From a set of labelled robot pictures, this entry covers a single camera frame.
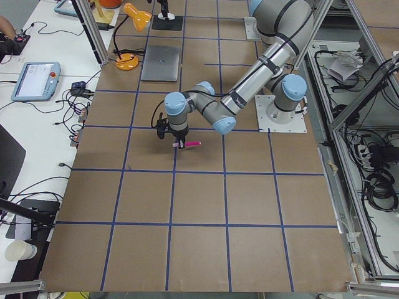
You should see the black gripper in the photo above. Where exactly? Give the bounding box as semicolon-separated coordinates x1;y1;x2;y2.
157;0;169;14
170;126;189;149

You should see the pink pen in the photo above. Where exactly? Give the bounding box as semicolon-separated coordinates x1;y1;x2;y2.
172;141;201;148

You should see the white computer mouse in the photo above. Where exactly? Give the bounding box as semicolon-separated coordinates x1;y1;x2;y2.
158;12;175;21

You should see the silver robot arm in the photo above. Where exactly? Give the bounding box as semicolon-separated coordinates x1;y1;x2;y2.
154;1;314;148

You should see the black mousepad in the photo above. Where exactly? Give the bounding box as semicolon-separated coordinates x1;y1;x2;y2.
151;16;183;31

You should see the silver closed laptop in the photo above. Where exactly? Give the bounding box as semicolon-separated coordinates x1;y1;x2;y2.
141;45;180;82

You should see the orange cylindrical container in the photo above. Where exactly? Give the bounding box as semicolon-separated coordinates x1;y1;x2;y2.
99;0;122;9

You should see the wooden stand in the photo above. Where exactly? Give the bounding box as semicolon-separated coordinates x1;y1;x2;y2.
93;0;115;24

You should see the orange desk lamp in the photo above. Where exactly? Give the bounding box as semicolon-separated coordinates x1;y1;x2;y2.
112;2;152;71

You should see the black power adapter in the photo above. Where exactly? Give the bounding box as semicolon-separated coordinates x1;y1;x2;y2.
96;22;114;31

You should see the blue teach pendant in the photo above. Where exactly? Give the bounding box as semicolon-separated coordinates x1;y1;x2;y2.
54;0;78;17
11;62;61;102

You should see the white paper cup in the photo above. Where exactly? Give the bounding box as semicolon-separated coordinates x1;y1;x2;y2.
5;240;37;262

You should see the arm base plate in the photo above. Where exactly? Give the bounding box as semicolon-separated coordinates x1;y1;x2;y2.
255;95;307;133
244;17;261;41

